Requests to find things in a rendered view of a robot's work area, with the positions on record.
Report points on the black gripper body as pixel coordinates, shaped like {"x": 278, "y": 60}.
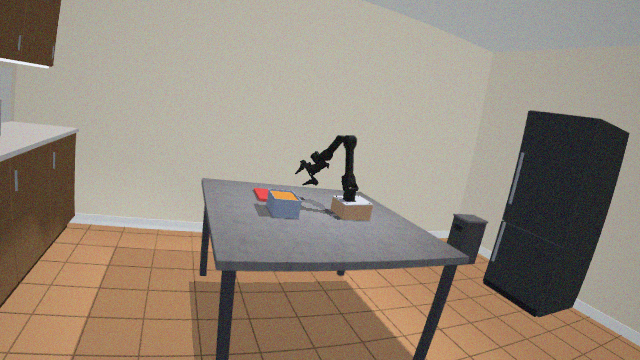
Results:
{"x": 311, "y": 170}

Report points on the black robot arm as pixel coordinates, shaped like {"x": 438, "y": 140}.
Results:
{"x": 348, "y": 180}

